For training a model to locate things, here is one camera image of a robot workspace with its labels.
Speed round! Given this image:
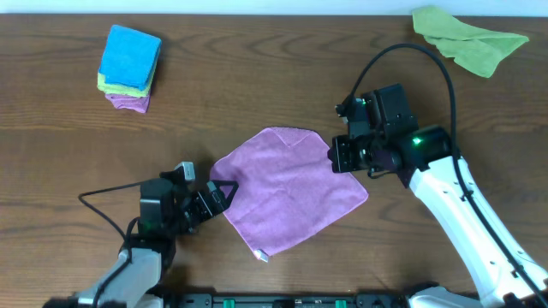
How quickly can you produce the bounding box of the purple cloth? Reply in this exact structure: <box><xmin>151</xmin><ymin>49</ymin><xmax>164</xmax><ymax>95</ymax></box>
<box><xmin>210</xmin><ymin>127</ymin><xmax>368</xmax><ymax>262</ymax></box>
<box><xmin>105</xmin><ymin>94</ymin><xmax>150</xmax><ymax>114</ymax></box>

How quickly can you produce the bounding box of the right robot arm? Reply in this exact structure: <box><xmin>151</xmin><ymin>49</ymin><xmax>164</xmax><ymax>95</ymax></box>
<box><xmin>328</xmin><ymin>84</ymin><xmax>547</xmax><ymax>307</ymax></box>

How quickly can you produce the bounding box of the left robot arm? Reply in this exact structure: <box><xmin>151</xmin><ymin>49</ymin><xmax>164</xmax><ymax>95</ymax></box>
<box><xmin>44</xmin><ymin>178</ymin><xmax>239</xmax><ymax>308</ymax></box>

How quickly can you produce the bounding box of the folded purple cloth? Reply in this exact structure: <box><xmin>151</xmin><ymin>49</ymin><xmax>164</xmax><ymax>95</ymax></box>
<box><xmin>105</xmin><ymin>94</ymin><xmax>150</xmax><ymax>114</ymax></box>

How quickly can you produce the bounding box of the folded green cloth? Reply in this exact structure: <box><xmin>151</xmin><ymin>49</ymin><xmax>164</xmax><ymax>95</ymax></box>
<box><xmin>97</xmin><ymin>71</ymin><xmax>155</xmax><ymax>98</ymax></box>

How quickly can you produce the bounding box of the folded blue cloth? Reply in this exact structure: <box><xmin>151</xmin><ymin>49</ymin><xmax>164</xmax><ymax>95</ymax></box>
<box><xmin>98</xmin><ymin>25</ymin><xmax>162</xmax><ymax>91</ymax></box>

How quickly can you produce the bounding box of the loose green cloth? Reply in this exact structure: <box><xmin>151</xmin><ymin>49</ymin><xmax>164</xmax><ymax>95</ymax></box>
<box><xmin>412</xmin><ymin>6</ymin><xmax>529</xmax><ymax>78</ymax></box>

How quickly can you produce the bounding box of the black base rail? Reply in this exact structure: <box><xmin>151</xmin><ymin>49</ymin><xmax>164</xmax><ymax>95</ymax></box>
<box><xmin>164</xmin><ymin>293</ymin><xmax>409</xmax><ymax>308</ymax></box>

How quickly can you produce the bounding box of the right black cable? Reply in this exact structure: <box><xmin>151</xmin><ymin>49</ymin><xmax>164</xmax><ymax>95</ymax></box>
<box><xmin>348</xmin><ymin>42</ymin><xmax>548</xmax><ymax>308</ymax></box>

